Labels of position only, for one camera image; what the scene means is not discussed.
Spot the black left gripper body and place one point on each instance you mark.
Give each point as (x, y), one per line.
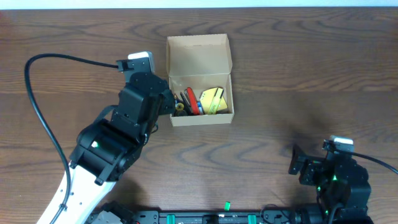
(168, 99)

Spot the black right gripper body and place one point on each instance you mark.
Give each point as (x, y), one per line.
(312, 173)

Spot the black yellow correction tape dispenser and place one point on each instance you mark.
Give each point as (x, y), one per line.
(179, 107)

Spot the red black stapler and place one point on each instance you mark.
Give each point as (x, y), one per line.
(190, 101)

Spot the yellow sticky note pad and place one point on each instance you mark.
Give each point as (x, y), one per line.
(206, 99)

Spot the cardboard box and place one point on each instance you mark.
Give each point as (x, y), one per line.
(200, 62)

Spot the yellow highlighter pen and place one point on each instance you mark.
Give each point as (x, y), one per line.
(216, 101)

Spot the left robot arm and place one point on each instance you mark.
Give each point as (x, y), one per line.
(107, 148)

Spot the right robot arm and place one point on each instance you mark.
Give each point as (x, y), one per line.
(341, 184)

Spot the small green clip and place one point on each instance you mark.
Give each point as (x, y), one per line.
(227, 206)

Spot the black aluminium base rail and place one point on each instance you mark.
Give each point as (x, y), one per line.
(116, 213)

